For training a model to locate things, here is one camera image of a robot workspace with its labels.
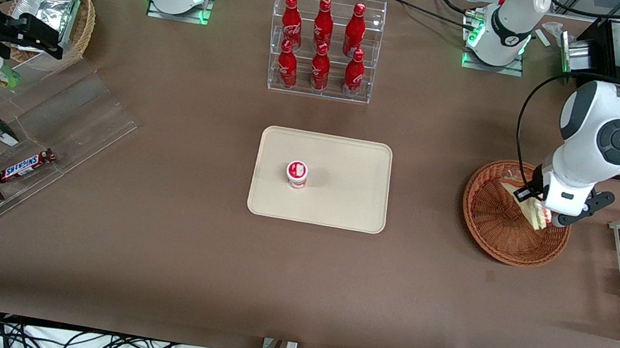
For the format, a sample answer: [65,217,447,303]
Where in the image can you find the triangle sandwich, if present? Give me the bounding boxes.
[494,177,557,233]

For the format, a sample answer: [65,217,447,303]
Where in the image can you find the brown wicker basket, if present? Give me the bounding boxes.
[454,154,580,273]

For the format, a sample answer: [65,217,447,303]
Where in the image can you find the light wicker basket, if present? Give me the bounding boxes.
[1,0,99,76]

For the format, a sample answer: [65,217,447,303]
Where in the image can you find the beige plastic tray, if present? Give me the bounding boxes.
[245,124,397,235]

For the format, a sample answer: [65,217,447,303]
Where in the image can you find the small black white box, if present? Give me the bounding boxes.
[0,115,23,148]

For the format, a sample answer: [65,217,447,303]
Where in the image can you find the silver foil bag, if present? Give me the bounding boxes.
[5,0,81,58]

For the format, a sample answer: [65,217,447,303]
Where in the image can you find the clear acrylic display shelf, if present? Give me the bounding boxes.
[0,46,147,262]

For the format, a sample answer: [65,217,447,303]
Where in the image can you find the clear acrylic bottle rack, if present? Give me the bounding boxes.
[263,0,388,106]

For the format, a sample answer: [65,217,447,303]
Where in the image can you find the red cola bottle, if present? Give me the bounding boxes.
[278,0,308,52]
[342,1,369,59]
[308,40,334,92]
[341,47,368,99]
[274,38,303,90]
[310,0,338,50]

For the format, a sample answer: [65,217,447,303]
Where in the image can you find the red white yogurt cup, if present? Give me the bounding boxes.
[284,159,311,191]

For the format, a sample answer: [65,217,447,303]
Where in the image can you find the brown table cover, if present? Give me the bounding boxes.
[0,0,620,348]

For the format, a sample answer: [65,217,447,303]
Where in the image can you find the dark left wrist bracket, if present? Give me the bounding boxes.
[550,183,617,234]

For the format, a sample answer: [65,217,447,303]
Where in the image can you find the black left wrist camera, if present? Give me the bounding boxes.
[512,177,546,206]

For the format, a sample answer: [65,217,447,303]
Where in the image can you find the black right wrist bracket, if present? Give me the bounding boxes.
[0,3,70,61]

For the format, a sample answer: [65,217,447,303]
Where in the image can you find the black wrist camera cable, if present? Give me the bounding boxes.
[509,64,604,198]

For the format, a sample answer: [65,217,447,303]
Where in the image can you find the black table cable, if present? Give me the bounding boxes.
[365,0,483,34]

